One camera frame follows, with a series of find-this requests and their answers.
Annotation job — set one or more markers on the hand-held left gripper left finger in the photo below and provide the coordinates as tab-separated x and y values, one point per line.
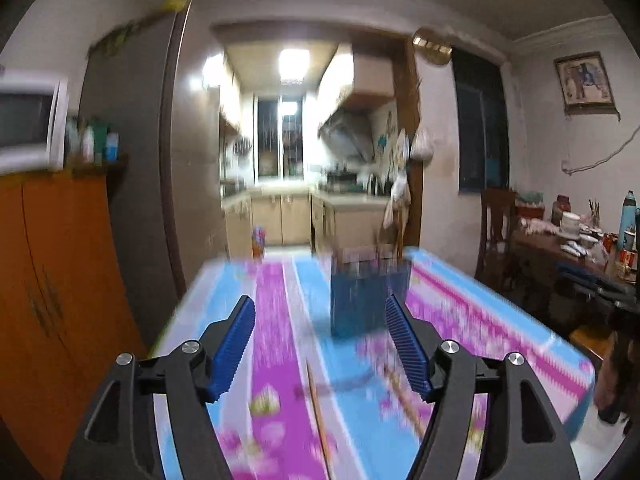
230	350

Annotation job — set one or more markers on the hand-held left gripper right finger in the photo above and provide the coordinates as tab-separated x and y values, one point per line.
407	350

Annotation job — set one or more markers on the single wooden chopstick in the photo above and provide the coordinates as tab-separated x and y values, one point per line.
317	410
402	397

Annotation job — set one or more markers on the blue perforated utensil holder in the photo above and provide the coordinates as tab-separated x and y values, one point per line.
360	300

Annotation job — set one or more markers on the wooden stool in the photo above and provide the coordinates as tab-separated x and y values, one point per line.
592	340

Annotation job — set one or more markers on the white packets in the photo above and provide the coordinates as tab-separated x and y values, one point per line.
573	250

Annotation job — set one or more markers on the blue thermos bottle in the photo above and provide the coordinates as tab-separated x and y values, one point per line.
627	222

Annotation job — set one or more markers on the dark wooden dining table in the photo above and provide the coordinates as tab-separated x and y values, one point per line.
550	260

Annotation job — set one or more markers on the cup with sticks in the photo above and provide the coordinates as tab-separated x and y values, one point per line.
593	215

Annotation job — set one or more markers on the stack of white bowls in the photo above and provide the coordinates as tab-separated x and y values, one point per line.
570	224

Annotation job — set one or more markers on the colourful floor item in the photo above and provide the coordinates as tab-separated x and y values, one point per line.
258	243

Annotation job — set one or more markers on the red jar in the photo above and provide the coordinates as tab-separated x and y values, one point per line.
561	207

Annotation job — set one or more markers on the pink cloth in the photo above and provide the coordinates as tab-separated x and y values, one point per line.
537	226

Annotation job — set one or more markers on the teal glass dish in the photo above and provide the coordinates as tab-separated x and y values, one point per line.
530	200

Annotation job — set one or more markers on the dark wooden chair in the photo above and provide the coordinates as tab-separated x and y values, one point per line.
497	235

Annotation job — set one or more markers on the lower kitchen cabinets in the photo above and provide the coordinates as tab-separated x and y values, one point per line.
295	217

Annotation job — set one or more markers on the kitchen cabinets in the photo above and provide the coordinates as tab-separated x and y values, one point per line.
232	100
295	217

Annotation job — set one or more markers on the hanging kitchen cloth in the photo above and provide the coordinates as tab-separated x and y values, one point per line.
397	202

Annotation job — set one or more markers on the metal kettle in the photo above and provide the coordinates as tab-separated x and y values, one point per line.
374	185

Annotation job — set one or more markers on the gas stove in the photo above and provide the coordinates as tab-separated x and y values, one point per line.
341	186

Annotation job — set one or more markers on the black wok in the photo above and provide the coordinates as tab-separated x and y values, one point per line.
341	176

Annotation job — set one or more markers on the orange wooden cabinet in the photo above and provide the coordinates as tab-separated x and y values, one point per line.
55	285

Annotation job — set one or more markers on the hanging white plastic bag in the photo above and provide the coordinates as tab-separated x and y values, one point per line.
421	144

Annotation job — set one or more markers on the grey refrigerator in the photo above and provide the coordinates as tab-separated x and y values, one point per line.
135	160

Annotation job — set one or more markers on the kitchen window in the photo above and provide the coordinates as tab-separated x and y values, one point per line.
277	140

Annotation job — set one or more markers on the framed elephant picture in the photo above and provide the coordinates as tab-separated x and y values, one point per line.
585	82

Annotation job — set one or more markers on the range hood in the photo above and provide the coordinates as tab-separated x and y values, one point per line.
345	132

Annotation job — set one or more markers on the dark barred window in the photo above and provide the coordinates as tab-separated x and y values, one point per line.
480	125

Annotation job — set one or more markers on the small white bottle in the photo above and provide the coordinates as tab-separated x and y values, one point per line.
88	144

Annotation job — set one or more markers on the upper kitchen cabinets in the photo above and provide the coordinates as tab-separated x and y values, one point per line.
232	100

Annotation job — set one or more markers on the green container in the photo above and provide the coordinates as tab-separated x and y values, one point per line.
100	135

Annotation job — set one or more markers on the bluish bottle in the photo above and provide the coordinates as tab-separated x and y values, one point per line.
75	140

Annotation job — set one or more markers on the kitchen ceiling light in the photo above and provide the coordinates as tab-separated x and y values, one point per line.
292	65

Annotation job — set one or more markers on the white microwave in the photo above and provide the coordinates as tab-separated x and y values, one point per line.
25	120

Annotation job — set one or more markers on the green artificial plant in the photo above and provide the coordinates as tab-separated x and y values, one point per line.
120	35

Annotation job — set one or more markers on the yellow bag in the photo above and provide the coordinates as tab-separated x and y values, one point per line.
175	3

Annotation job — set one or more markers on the flower wall sticker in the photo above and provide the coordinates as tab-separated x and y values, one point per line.
386	140

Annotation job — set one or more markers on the round gold wall clock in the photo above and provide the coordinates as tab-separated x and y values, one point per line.
432	46

